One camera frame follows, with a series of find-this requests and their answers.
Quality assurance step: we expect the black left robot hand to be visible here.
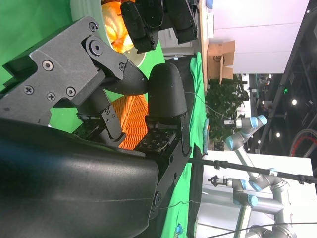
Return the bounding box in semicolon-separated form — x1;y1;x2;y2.
120;0;199;54

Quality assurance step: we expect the grey green bowl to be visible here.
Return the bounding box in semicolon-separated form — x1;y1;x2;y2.
70;0;147;69

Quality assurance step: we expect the orange wicker basket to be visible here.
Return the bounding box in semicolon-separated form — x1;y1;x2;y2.
108;95;149;151

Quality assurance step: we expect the orange striped bread bun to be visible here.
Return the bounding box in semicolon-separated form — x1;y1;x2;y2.
101;0;136;54

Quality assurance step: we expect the white printer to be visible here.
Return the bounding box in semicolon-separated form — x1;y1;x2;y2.
158;27;194;57

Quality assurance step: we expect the cardboard box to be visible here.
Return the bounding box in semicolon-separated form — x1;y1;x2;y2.
207;40;236;85

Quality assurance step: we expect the green cloth with cartoon print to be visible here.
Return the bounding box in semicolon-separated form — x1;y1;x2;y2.
158;51;210;238

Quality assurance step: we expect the green leafy plant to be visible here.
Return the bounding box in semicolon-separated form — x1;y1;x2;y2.
205;74;250;151

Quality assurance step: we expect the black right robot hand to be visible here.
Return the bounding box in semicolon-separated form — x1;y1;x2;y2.
0;16;193;238

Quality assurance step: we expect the black boom pole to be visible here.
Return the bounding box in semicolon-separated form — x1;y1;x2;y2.
188;158;317;185

